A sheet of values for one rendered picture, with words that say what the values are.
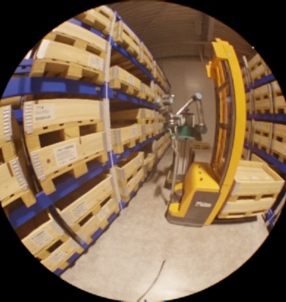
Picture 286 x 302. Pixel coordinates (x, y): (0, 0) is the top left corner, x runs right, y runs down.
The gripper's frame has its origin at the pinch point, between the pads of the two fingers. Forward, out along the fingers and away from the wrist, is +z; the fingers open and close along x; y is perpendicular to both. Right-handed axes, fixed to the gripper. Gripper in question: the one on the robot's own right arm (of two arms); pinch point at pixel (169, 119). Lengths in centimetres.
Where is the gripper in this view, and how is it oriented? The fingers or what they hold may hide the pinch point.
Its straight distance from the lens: 148.0
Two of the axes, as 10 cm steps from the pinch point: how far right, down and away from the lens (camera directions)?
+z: 5.7, 7.9, 2.2
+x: -3.7, 0.1, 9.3
